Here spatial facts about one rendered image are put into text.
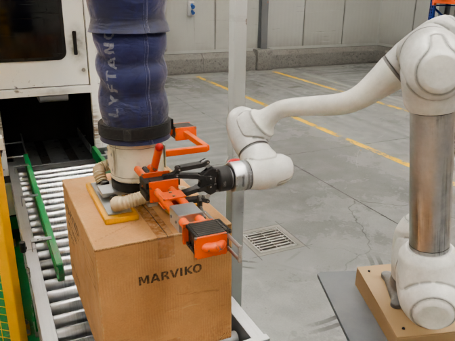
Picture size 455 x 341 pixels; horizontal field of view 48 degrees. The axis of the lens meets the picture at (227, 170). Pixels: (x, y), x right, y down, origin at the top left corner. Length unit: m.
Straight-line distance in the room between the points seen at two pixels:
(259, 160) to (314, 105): 0.22
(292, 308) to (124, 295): 1.69
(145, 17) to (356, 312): 1.11
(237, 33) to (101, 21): 3.09
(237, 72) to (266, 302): 2.24
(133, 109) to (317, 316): 1.86
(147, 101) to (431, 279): 0.91
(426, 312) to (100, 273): 0.85
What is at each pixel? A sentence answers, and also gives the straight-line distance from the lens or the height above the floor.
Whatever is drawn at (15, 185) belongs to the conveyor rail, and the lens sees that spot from 3.29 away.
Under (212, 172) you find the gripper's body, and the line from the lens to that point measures 1.45.
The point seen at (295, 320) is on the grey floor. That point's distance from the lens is 2.94.
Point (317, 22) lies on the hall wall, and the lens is 12.32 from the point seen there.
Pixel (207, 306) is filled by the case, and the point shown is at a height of 0.81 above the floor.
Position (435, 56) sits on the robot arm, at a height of 1.60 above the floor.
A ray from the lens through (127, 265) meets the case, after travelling 1.43.
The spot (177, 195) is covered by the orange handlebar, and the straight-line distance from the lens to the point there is 1.31.
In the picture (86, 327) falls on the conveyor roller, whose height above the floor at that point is 0.55.
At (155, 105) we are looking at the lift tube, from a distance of 1.53.
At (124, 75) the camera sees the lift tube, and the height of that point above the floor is 1.49.
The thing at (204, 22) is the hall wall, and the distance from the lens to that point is 10.96.
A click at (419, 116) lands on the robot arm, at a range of 1.25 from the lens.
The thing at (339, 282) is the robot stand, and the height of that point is 0.75.
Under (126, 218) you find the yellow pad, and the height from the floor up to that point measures 1.08.
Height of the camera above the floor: 1.73
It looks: 20 degrees down
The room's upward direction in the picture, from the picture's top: 1 degrees clockwise
